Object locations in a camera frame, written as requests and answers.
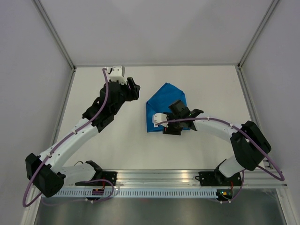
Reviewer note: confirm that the right aluminium frame post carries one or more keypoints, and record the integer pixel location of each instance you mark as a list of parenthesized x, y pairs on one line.
[(262, 25)]

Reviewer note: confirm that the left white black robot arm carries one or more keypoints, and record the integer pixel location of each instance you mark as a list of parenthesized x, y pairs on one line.
[(46, 171)]

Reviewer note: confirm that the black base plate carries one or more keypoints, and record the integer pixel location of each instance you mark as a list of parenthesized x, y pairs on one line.
[(208, 179), (105, 175)]

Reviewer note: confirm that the white slotted cable duct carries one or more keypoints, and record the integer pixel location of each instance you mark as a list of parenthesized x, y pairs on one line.
[(139, 192)]

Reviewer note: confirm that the blue cloth napkin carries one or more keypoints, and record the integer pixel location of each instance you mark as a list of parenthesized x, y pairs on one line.
[(159, 103)]

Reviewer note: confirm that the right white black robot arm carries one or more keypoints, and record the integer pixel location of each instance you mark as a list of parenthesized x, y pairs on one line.
[(248, 142)]

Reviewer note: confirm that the aluminium frame post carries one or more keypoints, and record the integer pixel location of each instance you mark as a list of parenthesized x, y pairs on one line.
[(46, 19), (262, 25)]

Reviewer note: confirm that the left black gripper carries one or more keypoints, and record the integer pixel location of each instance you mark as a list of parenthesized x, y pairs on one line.
[(133, 93)]

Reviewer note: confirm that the aluminium mounting rail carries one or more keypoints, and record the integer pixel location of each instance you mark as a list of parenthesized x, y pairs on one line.
[(186, 179)]

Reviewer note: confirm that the left aluminium frame post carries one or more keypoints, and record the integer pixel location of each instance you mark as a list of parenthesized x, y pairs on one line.
[(46, 19)]

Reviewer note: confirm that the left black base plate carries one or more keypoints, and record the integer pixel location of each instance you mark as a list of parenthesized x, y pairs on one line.
[(105, 175)]

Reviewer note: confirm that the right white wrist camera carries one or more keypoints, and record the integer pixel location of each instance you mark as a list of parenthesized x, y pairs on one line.
[(161, 119)]

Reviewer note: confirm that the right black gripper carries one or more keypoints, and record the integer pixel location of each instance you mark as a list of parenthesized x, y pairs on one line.
[(171, 131)]

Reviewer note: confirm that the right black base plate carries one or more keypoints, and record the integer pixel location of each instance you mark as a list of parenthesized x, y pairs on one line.
[(208, 179)]

